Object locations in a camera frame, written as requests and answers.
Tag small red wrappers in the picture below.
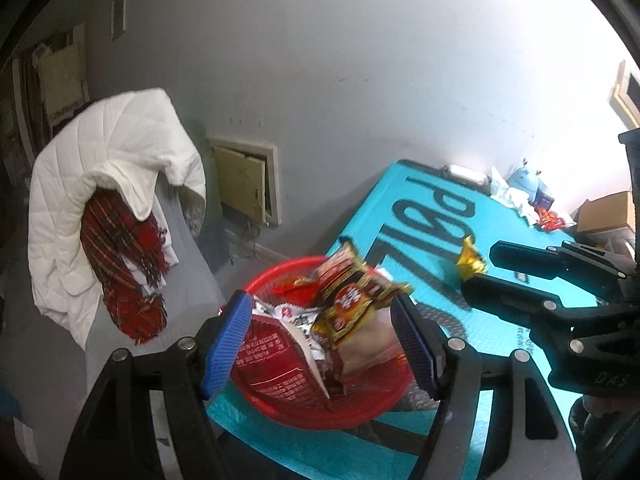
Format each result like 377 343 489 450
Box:
531 206 572 232

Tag beige cardboard sheet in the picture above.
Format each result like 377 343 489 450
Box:
39 41 87 112

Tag small red snack packet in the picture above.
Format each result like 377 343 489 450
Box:
272 277 322 307

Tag clear beige snack packet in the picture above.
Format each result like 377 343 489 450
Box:
339 305 407 377

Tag cardboard box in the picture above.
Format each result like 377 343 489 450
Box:
574 190 637 235

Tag red mesh basket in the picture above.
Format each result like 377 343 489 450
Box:
220 256 417 431

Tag white plastic bag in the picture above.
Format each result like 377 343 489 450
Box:
487 166 540 223

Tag large red white-print snack packet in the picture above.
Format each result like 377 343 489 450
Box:
234 317 328 403

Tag wall switch plate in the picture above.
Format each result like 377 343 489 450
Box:
110 0 129 42

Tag brown yellow snack packet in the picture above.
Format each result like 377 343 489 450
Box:
311 279 413 347

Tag blue object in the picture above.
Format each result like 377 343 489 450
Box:
0 389 22 419

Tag teal printed mat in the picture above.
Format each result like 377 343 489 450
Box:
207 159 640 480

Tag grey upholstered chair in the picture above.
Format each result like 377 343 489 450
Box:
82 175 232 411

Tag red plaid scarf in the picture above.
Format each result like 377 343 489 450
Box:
80 191 169 346

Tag framed picture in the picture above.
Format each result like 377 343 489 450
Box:
609 60 640 128

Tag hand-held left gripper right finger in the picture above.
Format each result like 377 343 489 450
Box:
390 294 583 480

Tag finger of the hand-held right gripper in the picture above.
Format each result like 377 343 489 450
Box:
460 274 622 362
489 240 632 302

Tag person's right hand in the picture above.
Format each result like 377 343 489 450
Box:
579 394 640 428

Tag white snack packet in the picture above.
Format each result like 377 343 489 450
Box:
250 297 331 361

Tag dark blue cup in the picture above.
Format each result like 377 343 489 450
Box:
534 185 557 212

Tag silver rectangular object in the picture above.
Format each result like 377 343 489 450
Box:
444 163 490 187

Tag wall hatch with wooden panel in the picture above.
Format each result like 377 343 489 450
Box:
207 136 284 227

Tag blue plush toy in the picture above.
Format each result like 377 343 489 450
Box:
509 159 544 197

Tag red brown snack packet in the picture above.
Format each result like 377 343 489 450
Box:
316 241 362 303

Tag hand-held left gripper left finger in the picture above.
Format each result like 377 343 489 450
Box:
60 290 254 480

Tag white quilted jacket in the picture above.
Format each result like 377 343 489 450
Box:
27 87 209 349

